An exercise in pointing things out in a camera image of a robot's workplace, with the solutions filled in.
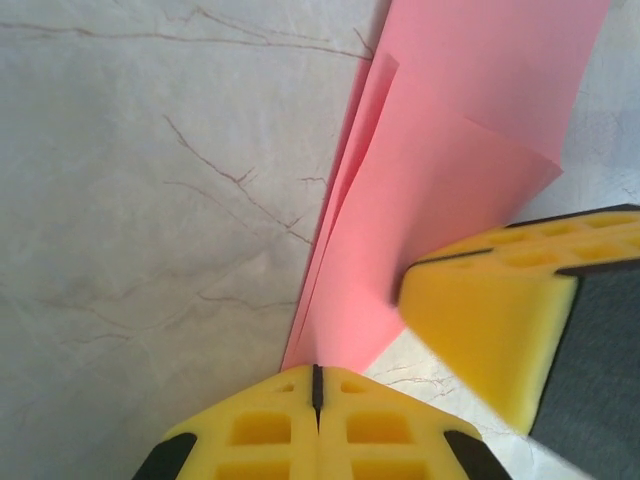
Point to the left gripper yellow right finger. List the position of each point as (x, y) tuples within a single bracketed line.
[(390, 440)]

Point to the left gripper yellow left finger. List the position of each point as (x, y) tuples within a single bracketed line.
[(260, 440)]

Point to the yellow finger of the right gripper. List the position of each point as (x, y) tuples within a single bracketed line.
[(490, 330)]

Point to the pink paper sheet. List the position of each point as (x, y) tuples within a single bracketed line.
[(425, 175)]

